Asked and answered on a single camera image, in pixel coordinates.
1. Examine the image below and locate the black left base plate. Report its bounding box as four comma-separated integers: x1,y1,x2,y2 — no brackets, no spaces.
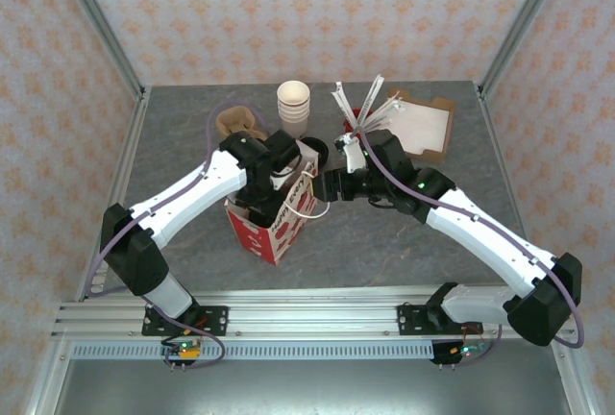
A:
141,305,230,338

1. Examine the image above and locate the small yellow circuit board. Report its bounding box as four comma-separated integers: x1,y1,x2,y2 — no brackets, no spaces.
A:
160,337,203,361

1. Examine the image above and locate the grey metal panel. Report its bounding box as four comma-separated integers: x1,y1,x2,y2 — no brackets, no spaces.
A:
28,356,590,415

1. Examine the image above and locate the aluminium frame post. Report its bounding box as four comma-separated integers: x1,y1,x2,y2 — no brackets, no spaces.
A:
50,0,148,102
478,0,574,99

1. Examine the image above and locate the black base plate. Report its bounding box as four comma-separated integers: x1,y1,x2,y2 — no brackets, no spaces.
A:
396,304,483,338
141,305,230,338

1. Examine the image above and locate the red and white paper bag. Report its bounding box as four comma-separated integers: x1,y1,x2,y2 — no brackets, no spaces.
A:
224,138,332,267

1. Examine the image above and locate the white wrapped straw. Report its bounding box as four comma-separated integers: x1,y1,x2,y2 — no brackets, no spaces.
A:
330,89,359,131
367,95,404,127
372,103,407,131
334,81,360,128
358,73,385,123

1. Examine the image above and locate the white paper napkin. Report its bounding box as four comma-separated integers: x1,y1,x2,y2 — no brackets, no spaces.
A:
391,100,452,157

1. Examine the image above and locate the slotted grey cable duct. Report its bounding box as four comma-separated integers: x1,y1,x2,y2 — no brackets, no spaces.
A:
70,341,438,359

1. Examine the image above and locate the aluminium side rail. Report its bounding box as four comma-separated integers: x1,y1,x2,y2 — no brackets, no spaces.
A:
74,85,153,302
477,83,548,300

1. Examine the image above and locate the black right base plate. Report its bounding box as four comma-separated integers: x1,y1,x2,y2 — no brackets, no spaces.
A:
396,304,483,338

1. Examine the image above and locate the aluminium mounting rail beam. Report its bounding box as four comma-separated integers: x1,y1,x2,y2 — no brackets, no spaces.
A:
50,287,577,341

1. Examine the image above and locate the brown pulp cup carrier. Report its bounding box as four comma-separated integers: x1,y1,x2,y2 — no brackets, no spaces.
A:
215,105,266,141

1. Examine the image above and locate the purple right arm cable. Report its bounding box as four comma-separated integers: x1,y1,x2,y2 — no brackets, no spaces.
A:
355,129,586,369

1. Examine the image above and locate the brown cardboard tray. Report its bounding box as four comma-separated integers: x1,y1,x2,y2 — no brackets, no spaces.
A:
383,86,456,164

